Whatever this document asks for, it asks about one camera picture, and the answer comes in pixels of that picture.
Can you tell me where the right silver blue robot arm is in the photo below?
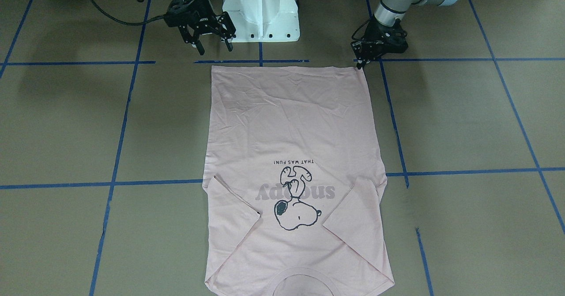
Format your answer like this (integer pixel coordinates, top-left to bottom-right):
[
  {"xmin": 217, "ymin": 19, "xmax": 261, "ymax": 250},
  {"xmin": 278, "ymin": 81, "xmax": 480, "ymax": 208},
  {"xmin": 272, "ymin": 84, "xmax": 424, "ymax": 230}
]
[{"xmin": 94, "ymin": 0, "xmax": 236, "ymax": 56}]

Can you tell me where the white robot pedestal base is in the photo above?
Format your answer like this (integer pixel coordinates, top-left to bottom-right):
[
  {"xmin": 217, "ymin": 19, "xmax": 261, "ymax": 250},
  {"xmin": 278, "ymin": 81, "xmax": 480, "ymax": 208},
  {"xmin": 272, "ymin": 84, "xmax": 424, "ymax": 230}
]
[{"xmin": 222, "ymin": 0, "xmax": 301, "ymax": 43}]

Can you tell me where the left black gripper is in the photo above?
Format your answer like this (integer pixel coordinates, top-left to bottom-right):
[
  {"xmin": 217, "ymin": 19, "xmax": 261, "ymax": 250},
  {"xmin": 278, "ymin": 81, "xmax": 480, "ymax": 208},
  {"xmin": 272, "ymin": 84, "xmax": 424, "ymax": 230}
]
[{"xmin": 351, "ymin": 17, "xmax": 408, "ymax": 70}]

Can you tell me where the black braided cable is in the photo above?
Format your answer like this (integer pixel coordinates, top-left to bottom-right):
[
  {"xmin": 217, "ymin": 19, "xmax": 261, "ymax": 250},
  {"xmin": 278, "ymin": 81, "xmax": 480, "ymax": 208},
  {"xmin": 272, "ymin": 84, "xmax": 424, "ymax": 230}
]
[
  {"xmin": 79, "ymin": 0, "xmax": 170, "ymax": 26},
  {"xmin": 351, "ymin": 19, "xmax": 371, "ymax": 42}
]

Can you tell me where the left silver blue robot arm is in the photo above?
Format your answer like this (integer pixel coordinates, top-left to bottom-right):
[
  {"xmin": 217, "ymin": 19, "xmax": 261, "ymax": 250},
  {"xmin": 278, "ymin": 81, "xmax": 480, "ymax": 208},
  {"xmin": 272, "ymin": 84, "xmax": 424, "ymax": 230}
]
[{"xmin": 350, "ymin": 0, "xmax": 457, "ymax": 70}]

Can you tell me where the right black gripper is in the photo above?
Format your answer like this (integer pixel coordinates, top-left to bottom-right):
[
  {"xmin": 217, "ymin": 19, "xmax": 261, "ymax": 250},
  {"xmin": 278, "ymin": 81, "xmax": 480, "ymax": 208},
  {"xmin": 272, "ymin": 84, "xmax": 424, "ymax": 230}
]
[{"xmin": 164, "ymin": 0, "xmax": 234, "ymax": 54}]

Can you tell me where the pink printed t-shirt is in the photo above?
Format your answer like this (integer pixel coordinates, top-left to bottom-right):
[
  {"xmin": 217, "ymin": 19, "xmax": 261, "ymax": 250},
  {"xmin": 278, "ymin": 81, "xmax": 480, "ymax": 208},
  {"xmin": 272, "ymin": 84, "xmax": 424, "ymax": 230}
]
[{"xmin": 203, "ymin": 66, "xmax": 394, "ymax": 296}]

